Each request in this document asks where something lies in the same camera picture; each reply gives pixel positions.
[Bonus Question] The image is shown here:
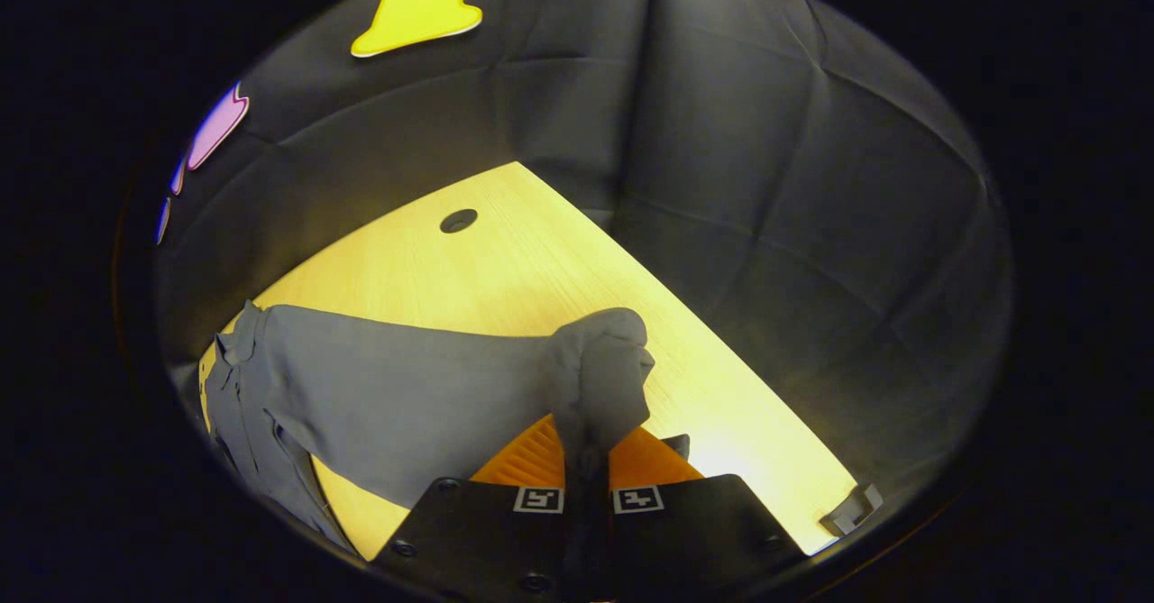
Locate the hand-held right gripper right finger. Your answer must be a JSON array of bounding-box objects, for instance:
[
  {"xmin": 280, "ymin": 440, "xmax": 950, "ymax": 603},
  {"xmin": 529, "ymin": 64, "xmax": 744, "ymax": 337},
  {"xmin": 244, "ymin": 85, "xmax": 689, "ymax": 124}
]
[{"xmin": 586, "ymin": 425, "xmax": 806, "ymax": 603}]

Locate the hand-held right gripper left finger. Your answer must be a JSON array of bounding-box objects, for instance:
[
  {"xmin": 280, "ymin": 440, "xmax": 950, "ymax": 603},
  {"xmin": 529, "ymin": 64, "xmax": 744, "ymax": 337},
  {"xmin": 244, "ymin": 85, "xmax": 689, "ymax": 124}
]
[{"xmin": 371, "ymin": 414, "xmax": 589, "ymax": 603}]

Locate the grey collared shirt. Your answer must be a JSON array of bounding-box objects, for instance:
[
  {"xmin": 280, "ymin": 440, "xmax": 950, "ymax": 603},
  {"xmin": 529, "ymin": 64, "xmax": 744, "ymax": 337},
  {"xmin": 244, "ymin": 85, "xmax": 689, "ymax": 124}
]
[{"xmin": 203, "ymin": 301, "xmax": 656, "ymax": 554}]

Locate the black backdrop cloth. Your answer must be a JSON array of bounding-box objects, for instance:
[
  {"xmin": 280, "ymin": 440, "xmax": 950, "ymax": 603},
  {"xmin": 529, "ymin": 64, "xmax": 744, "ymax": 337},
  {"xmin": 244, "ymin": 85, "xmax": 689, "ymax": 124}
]
[{"xmin": 153, "ymin": 0, "xmax": 1015, "ymax": 532}]

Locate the grey table edge bracket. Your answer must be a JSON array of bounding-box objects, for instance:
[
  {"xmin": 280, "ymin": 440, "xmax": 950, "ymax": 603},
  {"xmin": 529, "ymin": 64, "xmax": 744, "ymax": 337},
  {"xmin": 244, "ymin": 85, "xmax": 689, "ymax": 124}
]
[{"xmin": 819, "ymin": 483, "xmax": 884, "ymax": 538}]

